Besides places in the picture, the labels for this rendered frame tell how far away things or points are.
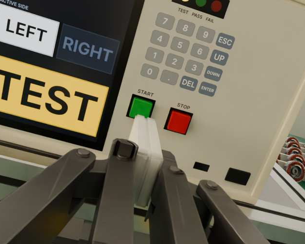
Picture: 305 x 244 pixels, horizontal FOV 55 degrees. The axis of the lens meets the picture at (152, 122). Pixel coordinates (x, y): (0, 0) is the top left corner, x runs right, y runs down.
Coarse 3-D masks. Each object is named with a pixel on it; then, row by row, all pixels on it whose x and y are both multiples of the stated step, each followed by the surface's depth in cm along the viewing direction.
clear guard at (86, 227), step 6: (84, 222) 28; (90, 222) 28; (84, 228) 27; (90, 228) 28; (84, 234) 27; (138, 234) 29; (144, 234) 29; (84, 240) 26; (138, 240) 28; (144, 240) 28
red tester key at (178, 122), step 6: (174, 114) 27; (180, 114) 27; (186, 114) 28; (174, 120) 27; (180, 120) 27; (186, 120) 27; (168, 126) 28; (174, 126) 28; (180, 126) 28; (186, 126) 28; (180, 132) 28
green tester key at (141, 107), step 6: (138, 102) 27; (144, 102) 27; (150, 102) 27; (132, 108) 27; (138, 108) 27; (144, 108) 27; (150, 108) 27; (132, 114) 27; (138, 114) 27; (144, 114) 27
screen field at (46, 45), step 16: (0, 16) 24; (16, 16) 25; (32, 16) 25; (0, 32) 25; (16, 32) 25; (32, 32) 25; (48, 32) 25; (64, 32) 25; (80, 32) 25; (32, 48) 25; (48, 48) 25; (64, 48) 26; (80, 48) 26; (96, 48) 26; (112, 48) 26; (80, 64) 26; (96, 64) 26; (112, 64) 26
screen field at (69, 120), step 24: (0, 72) 26; (24, 72) 26; (48, 72) 26; (0, 96) 26; (24, 96) 27; (48, 96) 27; (72, 96) 27; (96, 96) 27; (48, 120) 27; (72, 120) 27; (96, 120) 28
